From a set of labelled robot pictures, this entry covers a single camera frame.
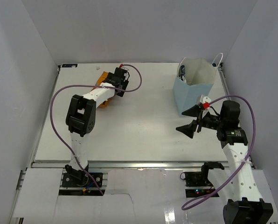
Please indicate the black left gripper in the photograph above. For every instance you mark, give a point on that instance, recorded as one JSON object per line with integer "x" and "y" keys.
{"x": 124, "y": 84}

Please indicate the black label sticker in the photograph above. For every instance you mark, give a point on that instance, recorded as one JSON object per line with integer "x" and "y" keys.
{"x": 74, "y": 65}

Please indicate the light blue paper bag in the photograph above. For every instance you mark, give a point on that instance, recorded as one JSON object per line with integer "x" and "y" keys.
{"x": 200, "y": 76}

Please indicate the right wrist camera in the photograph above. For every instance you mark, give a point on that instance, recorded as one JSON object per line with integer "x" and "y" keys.
{"x": 203, "y": 101}

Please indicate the white front cardboard panel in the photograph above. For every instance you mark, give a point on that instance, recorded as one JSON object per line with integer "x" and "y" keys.
{"x": 131, "y": 197}

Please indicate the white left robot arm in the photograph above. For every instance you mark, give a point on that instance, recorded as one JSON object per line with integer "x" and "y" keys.
{"x": 81, "y": 118}

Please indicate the orange potato chips bag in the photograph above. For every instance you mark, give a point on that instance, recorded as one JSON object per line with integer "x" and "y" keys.
{"x": 102, "y": 94}

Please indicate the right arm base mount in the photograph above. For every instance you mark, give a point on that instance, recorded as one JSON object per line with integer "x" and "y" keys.
{"x": 195, "y": 179}

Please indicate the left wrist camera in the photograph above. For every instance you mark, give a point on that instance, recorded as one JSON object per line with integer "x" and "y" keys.
{"x": 124, "y": 68}

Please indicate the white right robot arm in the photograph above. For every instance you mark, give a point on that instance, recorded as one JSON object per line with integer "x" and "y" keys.
{"x": 243, "y": 202}

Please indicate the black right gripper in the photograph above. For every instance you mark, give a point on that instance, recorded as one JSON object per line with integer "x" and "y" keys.
{"x": 188, "y": 129}

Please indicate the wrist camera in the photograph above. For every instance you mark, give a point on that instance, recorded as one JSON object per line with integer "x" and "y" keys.
{"x": 203, "y": 101}
{"x": 124, "y": 68}

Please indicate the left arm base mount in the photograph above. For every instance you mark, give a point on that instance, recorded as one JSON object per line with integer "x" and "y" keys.
{"x": 75, "y": 178}

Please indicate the blue cookie bag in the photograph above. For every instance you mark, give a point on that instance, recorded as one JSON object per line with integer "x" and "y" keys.
{"x": 182, "y": 73}

